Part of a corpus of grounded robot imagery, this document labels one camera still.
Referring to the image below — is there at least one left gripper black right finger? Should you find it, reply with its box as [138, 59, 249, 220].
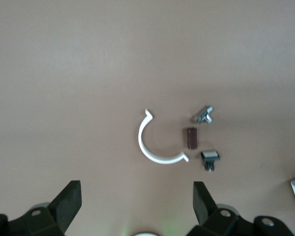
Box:
[189, 181, 255, 236]

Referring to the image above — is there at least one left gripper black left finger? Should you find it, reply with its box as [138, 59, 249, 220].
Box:
[8, 180, 83, 236]

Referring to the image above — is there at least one brown rectangular block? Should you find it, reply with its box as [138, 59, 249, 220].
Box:
[185, 127, 199, 150]

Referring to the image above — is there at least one white C-shaped clip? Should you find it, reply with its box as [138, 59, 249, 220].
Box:
[137, 108, 190, 165]

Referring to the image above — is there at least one small black switch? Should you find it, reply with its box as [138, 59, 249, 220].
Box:
[201, 149, 221, 174]

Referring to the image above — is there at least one silver metal bracket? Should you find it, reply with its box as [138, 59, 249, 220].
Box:
[194, 105, 214, 124]

